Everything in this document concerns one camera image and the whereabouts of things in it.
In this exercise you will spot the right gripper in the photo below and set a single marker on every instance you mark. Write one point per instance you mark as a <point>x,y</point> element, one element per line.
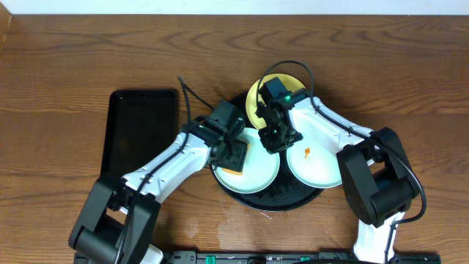
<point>272,147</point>

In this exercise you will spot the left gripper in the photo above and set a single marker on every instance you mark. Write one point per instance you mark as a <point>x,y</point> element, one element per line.
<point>235,156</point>

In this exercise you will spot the orange green sponge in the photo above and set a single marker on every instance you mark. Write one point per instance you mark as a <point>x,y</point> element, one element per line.
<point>235,159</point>

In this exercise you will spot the light blue plate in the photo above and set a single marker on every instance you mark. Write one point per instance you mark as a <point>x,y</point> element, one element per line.
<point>259,169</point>

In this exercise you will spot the yellow plate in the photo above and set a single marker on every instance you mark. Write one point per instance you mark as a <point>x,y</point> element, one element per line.
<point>291,83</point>

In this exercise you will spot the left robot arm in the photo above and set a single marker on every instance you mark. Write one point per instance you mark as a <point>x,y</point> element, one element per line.
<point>117,221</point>

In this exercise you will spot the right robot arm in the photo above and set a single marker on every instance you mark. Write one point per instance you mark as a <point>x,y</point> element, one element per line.
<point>328,150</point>

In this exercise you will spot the black round tray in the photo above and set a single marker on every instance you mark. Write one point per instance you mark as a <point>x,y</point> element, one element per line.
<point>286,192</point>

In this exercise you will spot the black rectangular tray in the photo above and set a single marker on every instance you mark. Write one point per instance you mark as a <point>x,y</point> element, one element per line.
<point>141,123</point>

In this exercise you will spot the light green plate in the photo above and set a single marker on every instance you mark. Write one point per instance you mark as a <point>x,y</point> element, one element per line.
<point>313,165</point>

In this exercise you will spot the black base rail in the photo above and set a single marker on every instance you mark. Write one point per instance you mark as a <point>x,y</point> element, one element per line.
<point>189,257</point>

